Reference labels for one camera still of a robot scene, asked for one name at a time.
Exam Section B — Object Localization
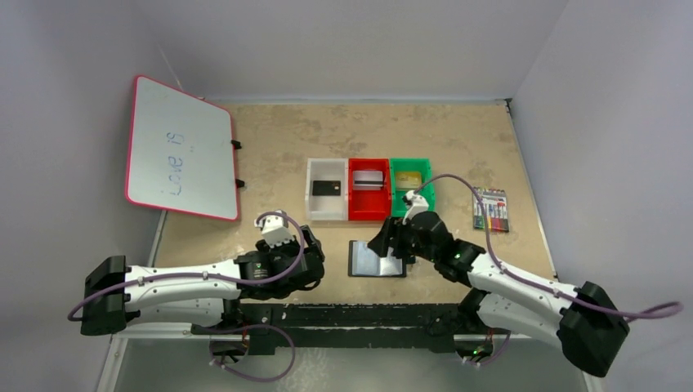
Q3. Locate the black leather card holder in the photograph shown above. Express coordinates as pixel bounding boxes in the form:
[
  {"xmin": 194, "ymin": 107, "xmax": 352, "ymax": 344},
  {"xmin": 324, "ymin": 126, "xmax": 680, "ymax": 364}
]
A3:
[{"xmin": 347, "ymin": 240, "xmax": 416, "ymax": 278}]

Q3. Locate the white credit card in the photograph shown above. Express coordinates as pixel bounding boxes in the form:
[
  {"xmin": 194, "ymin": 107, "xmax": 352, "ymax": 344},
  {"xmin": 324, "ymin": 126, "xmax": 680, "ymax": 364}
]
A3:
[{"xmin": 351, "ymin": 170, "xmax": 385, "ymax": 190}]

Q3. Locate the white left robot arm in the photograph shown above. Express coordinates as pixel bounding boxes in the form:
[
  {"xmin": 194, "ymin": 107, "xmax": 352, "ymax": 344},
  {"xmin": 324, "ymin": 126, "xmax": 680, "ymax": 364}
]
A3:
[{"xmin": 69, "ymin": 225, "xmax": 325, "ymax": 336}]

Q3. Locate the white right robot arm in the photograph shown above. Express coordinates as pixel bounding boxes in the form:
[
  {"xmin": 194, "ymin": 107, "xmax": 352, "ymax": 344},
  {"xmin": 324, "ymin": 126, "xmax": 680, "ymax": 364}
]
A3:
[{"xmin": 368, "ymin": 212, "xmax": 630, "ymax": 377}]

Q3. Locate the gold credit card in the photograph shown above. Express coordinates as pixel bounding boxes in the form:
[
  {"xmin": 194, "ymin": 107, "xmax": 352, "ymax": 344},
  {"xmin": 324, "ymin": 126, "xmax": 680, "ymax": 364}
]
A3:
[{"xmin": 394, "ymin": 171, "xmax": 423, "ymax": 191}]

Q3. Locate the black credit card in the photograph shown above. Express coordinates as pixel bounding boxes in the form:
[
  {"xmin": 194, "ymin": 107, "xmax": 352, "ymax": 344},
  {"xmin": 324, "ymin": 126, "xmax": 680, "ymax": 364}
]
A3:
[{"xmin": 311, "ymin": 180, "xmax": 342, "ymax": 197}]

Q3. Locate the green plastic bin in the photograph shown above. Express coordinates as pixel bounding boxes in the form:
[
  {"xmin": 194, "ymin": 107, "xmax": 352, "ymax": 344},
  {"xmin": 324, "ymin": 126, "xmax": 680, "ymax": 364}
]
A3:
[{"xmin": 390, "ymin": 158, "xmax": 432, "ymax": 217}]

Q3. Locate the red plastic bin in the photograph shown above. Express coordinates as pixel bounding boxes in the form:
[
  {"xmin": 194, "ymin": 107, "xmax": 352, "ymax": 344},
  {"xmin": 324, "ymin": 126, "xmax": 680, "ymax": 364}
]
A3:
[{"xmin": 347, "ymin": 158, "xmax": 392, "ymax": 221}]

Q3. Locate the white plastic bin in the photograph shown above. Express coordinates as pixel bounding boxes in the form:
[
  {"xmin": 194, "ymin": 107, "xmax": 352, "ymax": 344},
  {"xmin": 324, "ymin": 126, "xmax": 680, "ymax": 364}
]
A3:
[{"xmin": 305, "ymin": 158, "xmax": 348, "ymax": 221}]

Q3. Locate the pack of coloured markers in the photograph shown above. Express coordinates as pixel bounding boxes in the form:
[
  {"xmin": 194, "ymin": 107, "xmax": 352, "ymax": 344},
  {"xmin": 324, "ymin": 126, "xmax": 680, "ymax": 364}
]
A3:
[{"xmin": 472, "ymin": 187, "xmax": 510, "ymax": 233}]

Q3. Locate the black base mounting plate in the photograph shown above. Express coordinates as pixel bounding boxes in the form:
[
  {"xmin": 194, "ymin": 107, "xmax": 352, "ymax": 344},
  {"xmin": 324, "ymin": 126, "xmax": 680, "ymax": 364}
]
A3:
[{"xmin": 192, "ymin": 302, "xmax": 512, "ymax": 359}]

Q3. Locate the pink framed whiteboard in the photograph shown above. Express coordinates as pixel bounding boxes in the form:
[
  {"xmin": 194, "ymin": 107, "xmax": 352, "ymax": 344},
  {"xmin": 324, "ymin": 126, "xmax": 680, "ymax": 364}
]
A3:
[{"xmin": 124, "ymin": 75, "xmax": 239, "ymax": 221}]

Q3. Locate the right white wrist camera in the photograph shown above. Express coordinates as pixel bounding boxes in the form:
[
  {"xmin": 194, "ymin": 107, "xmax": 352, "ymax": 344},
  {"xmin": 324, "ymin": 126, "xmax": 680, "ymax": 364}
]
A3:
[{"xmin": 402, "ymin": 189, "xmax": 429, "ymax": 224}]

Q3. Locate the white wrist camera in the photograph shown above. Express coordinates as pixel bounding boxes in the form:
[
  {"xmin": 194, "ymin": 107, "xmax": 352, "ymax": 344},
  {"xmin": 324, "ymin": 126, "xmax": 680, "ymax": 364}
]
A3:
[
  {"xmin": 402, "ymin": 189, "xmax": 429, "ymax": 224},
  {"xmin": 254, "ymin": 210, "xmax": 294, "ymax": 248}
]

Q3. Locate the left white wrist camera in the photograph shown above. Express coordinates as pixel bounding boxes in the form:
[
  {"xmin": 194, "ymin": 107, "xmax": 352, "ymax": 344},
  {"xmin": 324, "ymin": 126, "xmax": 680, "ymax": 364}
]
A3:
[{"xmin": 254, "ymin": 210, "xmax": 294, "ymax": 248}]

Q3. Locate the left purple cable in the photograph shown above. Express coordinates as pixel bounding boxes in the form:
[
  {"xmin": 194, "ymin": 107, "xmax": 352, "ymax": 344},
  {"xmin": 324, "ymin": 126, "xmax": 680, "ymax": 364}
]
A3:
[{"xmin": 67, "ymin": 211, "xmax": 307, "ymax": 323}]

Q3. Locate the aluminium rail frame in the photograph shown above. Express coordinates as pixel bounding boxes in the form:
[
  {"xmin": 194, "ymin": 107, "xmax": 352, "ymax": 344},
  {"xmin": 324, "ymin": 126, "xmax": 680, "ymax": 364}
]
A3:
[{"xmin": 80, "ymin": 212, "xmax": 628, "ymax": 376}]

